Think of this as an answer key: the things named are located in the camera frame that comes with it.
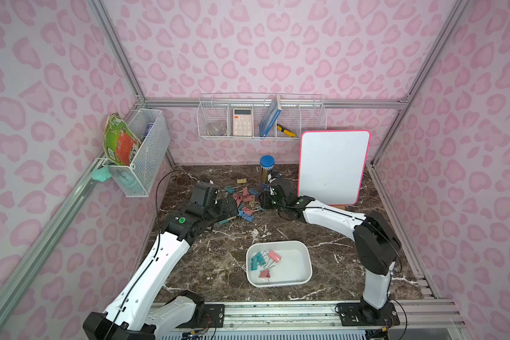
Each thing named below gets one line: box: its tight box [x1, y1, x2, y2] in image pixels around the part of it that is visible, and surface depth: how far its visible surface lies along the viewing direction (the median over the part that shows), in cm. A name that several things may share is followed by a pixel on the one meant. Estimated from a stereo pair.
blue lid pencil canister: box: [259, 155, 276, 196], surface depth 97 cm
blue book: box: [259, 94, 282, 139], surface depth 90 cm
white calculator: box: [233, 107, 253, 137], surface depth 97 cm
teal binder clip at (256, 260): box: [250, 251, 267, 271], surface depth 87 cm
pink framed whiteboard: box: [297, 130, 371, 207], surface depth 92 cm
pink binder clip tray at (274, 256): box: [267, 250, 282, 263], surface depth 88 cm
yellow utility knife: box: [276, 123, 297, 138], surface depth 99 cm
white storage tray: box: [245, 240, 314, 288], surface depth 86 cm
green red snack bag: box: [103, 112, 141, 167], surface depth 74 cm
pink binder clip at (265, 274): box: [258, 269, 271, 279], surface depth 80 cm
